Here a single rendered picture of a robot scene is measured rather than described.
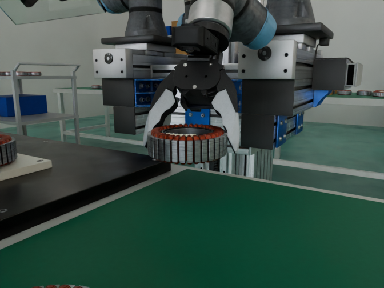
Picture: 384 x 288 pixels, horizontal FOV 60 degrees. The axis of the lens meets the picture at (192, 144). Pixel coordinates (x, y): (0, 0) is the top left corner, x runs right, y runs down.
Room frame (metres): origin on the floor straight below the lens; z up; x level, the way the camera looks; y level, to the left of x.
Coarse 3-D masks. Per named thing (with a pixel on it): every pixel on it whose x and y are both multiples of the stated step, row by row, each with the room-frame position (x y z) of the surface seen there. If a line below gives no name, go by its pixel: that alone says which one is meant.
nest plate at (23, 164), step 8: (16, 160) 0.50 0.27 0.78; (24, 160) 0.50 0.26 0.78; (32, 160) 0.50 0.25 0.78; (40, 160) 0.50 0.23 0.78; (48, 160) 0.50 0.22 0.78; (0, 168) 0.46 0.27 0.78; (8, 168) 0.46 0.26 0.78; (16, 168) 0.46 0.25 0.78; (24, 168) 0.46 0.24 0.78; (32, 168) 0.47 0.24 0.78; (40, 168) 0.48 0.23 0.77; (48, 168) 0.50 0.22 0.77; (0, 176) 0.43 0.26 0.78; (8, 176) 0.44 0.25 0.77; (16, 176) 0.45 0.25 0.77
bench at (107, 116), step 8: (56, 88) 4.25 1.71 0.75; (64, 88) 4.25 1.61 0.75; (80, 88) 4.25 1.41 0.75; (88, 88) 4.25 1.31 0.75; (64, 112) 4.28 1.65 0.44; (64, 120) 4.27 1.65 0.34; (64, 128) 4.27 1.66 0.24; (80, 128) 4.50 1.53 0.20; (88, 128) 4.60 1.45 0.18; (96, 128) 4.73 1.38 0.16; (64, 136) 4.26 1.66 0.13; (80, 136) 4.08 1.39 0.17; (88, 136) 4.00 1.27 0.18; (96, 136) 3.93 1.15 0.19; (104, 136) 3.89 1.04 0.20; (136, 144) 3.59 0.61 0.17
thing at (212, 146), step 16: (160, 128) 0.47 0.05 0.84; (176, 128) 0.49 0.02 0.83; (192, 128) 0.49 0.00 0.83; (208, 128) 0.48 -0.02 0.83; (160, 144) 0.41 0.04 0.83; (176, 144) 0.40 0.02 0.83; (192, 144) 0.40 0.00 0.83; (208, 144) 0.41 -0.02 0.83; (224, 144) 0.43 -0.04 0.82; (160, 160) 0.42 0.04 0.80; (176, 160) 0.40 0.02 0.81; (192, 160) 0.40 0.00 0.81; (208, 160) 0.41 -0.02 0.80
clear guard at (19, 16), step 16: (0, 0) 0.63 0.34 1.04; (16, 0) 0.61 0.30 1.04; (32, 0) 0.59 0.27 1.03; (48, 0) 0.57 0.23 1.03; (64, 0) 0.56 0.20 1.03; (80, 0) 0.54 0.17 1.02; (96, 0) 0.53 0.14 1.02; (16, 16) 0.64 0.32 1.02; (32, 16) 0.62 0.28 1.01; (48, 16) 0.60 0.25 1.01; (64, 16) 0.59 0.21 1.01
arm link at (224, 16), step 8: (200, 0) 0.56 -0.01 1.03; (208, 0) 0.56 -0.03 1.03; (216, 0) 0.56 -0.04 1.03; (192, 8) 0.57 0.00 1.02; (200, 8) 0.55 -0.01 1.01; (208, 8) 0.55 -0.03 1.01; (216, 8) 0.55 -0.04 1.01; (224, 8) 0.56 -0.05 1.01; (192, 16) 0.56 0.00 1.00; (200, 16) 0.55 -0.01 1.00; (208, 16) 0.54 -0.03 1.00; (216, 16) 0.54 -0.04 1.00; (224, 16) 0.55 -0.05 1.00; (232, 16) 0.57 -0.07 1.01; (224, 24) 0.55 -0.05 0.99; (232, 24) 0.57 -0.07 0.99
